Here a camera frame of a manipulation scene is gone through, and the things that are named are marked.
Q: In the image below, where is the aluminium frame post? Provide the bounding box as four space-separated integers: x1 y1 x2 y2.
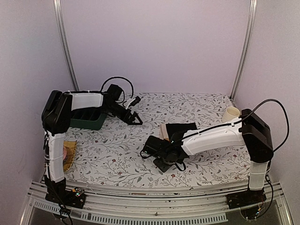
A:
53 0 79 91
230 0 257 102

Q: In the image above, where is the woven bamboo mat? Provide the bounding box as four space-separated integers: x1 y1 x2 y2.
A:
63 141 77 173

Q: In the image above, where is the floral patterned table mat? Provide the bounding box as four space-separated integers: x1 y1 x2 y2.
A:
65 93 250 188

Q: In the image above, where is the dark green divided tray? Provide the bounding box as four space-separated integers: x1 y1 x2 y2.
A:
70 108 107 130

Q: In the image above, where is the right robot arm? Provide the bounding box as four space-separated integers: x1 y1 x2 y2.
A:
140 109 274 204

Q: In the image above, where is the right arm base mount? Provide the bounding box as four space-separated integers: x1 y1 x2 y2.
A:
226 189 266 209

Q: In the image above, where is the cream plastic cup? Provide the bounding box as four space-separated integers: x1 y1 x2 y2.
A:
222 106 240 123

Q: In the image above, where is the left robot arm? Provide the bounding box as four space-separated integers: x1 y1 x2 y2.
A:
41 84 143 183

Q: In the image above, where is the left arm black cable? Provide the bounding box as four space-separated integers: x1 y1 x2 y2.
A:
100 76 135 104

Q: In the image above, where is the left aluminium frame post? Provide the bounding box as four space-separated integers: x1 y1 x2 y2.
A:
53 0 79 91

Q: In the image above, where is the front aluminium rail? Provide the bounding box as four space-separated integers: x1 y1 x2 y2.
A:
23 181 293 225

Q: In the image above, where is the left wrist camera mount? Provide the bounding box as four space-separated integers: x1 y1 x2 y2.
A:
123 96 141 109

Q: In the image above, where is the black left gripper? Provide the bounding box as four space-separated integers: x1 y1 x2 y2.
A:
104 102 143 125

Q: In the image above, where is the red patterned bowl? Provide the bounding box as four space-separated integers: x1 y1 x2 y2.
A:
63 147 68 161

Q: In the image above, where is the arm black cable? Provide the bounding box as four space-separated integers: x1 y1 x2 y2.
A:
100 76 135 104
140 98 290 172

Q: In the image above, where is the right aluminium frame post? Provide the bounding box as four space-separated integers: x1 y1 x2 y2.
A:
230 0 257 102

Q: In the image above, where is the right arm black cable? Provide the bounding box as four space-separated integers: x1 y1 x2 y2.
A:
140 98 290 172

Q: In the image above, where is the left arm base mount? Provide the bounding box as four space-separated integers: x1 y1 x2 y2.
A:
45 187 86 209

